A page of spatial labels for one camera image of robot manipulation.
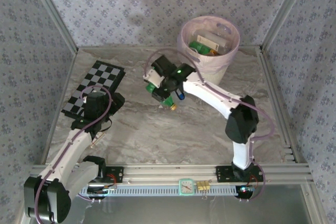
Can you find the black grey chessboard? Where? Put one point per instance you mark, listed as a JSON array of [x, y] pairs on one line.
[[102, 77]]

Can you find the cream plastic bin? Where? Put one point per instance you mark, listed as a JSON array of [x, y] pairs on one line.
[[219, 75]]

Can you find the small teal clock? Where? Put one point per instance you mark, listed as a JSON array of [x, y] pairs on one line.
[[186, 187]]

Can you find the loose blue bottle cap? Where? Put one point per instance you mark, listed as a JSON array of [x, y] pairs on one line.
[[180, 95]]

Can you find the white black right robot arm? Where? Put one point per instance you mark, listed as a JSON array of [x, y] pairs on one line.
[[210, 94]]

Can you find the aluminium side rail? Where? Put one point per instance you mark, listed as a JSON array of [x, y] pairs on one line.
[[61, 103], [273, 77]]

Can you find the pink plastic bin liner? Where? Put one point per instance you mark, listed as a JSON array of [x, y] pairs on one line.
[[181, 43]]

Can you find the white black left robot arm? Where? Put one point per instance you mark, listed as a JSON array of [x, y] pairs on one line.
[[65, 150]]

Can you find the cream stick gold tip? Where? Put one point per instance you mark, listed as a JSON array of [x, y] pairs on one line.
[[97, 139]]

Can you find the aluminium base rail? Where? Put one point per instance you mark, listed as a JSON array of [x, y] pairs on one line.
[[170, 172]]

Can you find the yellow terminal block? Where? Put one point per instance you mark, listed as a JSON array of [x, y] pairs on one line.
[[203, 185]]

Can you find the tall clear Ganten bottle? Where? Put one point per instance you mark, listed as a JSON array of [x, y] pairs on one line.
[[208, 41]]

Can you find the small electronics board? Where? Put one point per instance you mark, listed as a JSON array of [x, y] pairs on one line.
[[98, 190], [245, 190]]

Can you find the green bottle orange cap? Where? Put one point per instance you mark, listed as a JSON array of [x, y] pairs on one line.
[[150, 87]]

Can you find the aluminium frame post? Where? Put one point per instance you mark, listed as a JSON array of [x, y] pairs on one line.
[[286, 11], [52, 11]]

